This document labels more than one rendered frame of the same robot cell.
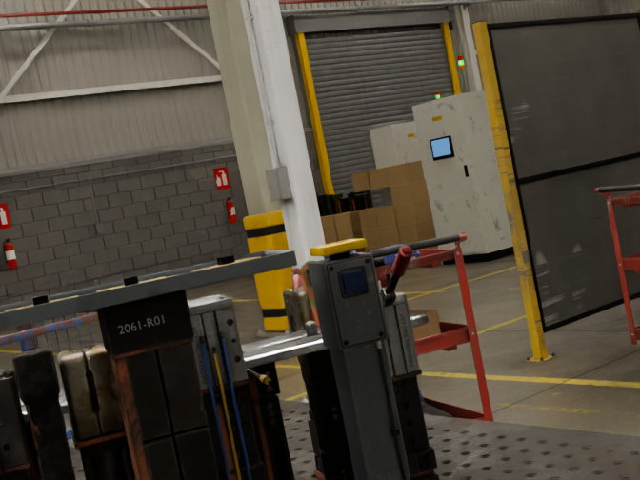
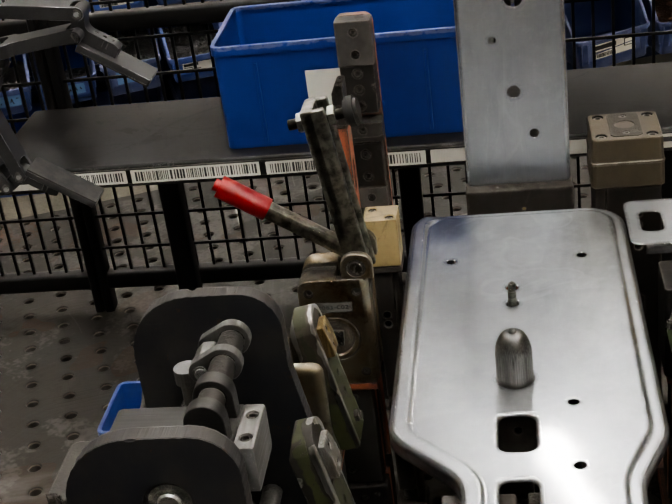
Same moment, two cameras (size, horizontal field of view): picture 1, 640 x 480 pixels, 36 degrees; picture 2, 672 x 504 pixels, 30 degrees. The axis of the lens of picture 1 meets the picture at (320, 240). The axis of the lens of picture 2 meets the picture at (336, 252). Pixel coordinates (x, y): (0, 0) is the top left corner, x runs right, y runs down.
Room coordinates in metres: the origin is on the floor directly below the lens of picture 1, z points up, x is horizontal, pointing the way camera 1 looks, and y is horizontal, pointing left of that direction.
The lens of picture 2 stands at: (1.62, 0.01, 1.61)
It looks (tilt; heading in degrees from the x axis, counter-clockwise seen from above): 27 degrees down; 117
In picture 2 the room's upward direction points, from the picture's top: 8 degrees counter-clockwise
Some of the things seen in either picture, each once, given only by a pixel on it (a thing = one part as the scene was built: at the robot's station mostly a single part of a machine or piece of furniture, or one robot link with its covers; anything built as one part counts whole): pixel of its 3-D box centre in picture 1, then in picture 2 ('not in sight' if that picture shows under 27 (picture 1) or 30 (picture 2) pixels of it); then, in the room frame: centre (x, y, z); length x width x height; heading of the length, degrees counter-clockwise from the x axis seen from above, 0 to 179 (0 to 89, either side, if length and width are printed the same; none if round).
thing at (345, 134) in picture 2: not in sight; (365, 303); (1.12, 1.04, 0.95); 0.03 x 0.01 x 0.50; 107
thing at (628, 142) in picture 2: not in sight; (626, 267); (1.34, 1.29, 0.88); 0.08 x 0.08 x 0.36; 17
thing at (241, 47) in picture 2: not in sight; (349, 66); (0.99, 1.35, 1.10); 0.30 x 0.17 x 0.13; 18
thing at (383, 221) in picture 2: not in sight; (398, 367); (1.15, 1.03, 0.88); 0.04 x 0.04 x 0.36; 17
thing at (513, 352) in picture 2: not in sight; (514, 361); (1.33, 0.87, 1.02); 0.03 x 0.03 x 0.07
